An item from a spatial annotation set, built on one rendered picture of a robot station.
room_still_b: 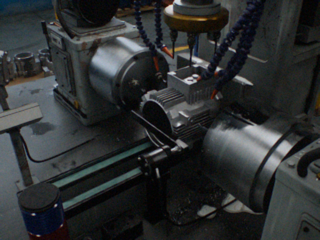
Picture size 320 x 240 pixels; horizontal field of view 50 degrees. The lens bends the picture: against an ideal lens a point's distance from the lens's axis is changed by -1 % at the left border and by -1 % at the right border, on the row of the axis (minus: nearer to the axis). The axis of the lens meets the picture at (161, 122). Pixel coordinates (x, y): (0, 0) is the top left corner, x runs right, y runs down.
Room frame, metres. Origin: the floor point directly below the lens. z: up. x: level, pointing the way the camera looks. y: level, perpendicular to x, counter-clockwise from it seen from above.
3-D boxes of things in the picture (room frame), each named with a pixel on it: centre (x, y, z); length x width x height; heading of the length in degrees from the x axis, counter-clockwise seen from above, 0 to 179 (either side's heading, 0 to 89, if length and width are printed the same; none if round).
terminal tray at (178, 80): (0.96, -0.09, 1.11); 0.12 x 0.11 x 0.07; 128
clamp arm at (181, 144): (0.84, 0.01, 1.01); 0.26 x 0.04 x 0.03; 38
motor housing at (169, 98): (0.94, -0.06, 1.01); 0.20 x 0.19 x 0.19; 128
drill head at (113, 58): (1.22, 0.15, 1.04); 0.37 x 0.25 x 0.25; 38
